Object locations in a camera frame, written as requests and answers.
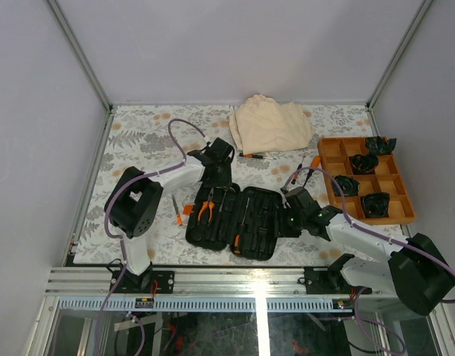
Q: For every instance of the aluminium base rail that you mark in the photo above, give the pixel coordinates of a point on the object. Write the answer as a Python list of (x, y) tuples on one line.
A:
[(196, 289)]

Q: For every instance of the orange black needle-nose pliers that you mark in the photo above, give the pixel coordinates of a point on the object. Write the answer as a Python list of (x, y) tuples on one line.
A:
[(207, 205)]

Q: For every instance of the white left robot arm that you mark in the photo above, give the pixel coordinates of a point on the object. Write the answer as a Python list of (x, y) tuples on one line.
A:
[(132, 206)]

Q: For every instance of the floral table mat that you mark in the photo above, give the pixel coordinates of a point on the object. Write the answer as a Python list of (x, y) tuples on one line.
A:
[(151, 137)]

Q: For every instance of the dark tape roll bottom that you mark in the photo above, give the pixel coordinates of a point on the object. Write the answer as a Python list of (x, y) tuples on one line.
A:
[(376, 205)]

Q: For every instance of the small precision screwdriver by bag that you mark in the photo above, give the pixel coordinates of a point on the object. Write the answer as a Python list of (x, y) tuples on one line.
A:
[(256, 156)]

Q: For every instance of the dark green tool case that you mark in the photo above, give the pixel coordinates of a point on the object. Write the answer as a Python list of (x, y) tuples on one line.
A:
[(262, 224)]

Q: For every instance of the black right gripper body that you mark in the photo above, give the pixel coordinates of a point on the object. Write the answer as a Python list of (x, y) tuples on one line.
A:
[(292, 223)]

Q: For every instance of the cream cloth bag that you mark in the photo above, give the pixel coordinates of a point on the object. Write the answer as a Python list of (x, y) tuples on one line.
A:
[(261, 124)]

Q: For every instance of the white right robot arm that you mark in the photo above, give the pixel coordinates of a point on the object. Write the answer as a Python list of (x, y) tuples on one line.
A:
[(411, 268)]

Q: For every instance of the orange handled long screwdriver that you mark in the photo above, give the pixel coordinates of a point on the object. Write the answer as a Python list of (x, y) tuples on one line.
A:
[(314, 164)]

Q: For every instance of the steel claw hammer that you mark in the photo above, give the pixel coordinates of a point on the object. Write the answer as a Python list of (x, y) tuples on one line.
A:
[(226, 192)]

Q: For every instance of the large black orange screwdriver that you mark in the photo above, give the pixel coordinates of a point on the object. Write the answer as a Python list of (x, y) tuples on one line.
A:
[(236, 248)]

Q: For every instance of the dark tape roll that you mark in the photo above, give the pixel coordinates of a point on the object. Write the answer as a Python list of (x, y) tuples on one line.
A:
[(380, 146), (376, 205), (348, 185), (364, 164)]

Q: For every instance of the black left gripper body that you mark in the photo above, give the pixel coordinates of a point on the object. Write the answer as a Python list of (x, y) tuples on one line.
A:
[(222, 177)]

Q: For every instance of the orange utility knife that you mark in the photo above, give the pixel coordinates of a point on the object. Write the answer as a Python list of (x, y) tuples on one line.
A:
[(177, 212)]

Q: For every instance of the dark tape roll top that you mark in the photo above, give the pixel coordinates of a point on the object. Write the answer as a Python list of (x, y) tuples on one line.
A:
[(380, 146)]

